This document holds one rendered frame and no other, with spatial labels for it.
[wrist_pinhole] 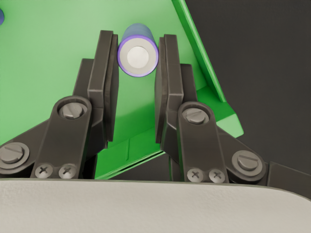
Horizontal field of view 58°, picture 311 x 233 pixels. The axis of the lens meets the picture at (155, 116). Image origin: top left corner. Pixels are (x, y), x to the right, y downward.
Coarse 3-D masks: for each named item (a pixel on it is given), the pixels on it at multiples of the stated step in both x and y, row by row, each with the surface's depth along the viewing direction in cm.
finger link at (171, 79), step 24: (168, 48) 11; (168, 72) 10; (192, 72) 11; (168, 96) 9; (192, 96) 10; (168, 120) 10; (168, 144) 10; (240, 144) 9; (240, 168) 8; (264, 168) 9
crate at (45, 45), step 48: (0, 0) 24; (48, 0) 24; (96, 0) 24; (144, 0) 24; (0, 48) 25; (48, 48) 25; (96, 48) 25; (192, 48) 26; (0, 96) 27; (48, 96) 27; (144, 96) 27; (0, 144) 29; (144, 144) 26
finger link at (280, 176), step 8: (272, 168) 9; (280, 168) 9; (288, 168) 9; (264, 176) 9; (272, 176) 9; (280, 176) 9; (288, 176) 9; (296, 176) 9; (304, 176) 9; (256, 184) 9; (264, 184) 9; (272, 184) 8; (280, 184) 8; (288, 184) 8; (296, 184) 8; (304, 184) 9; (296, 192) 8; (304, 192) 8
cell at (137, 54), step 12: (132, 24) 17; (132, 36) 12; (144, 36) 12; (120, 48) 12; (132, 48) 12; (144, 48) 12; (156, 48) 12; (120, 60) 12; (132, 60) 12; (144, 60) 12; (156, 60) 12; (132, 72) 12; (144, 72) 12
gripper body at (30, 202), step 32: (0, 192) 6; (32, 192) 6; (64, 192) 6; (96, 192) 6; (128, 192) 6; (160, 192) 6; (192, 192) 6; (224, 192) 7; (256, 192) 7; (288, 192) 7; (0, 224) 6; (32, 224) 6; (64, 224) 6; (96, 224) 6; (128, 224) 6; (160, 224) 6; (192, 224) 6; (224, 224) 6; (256, 224) 6; (288, 224) 6
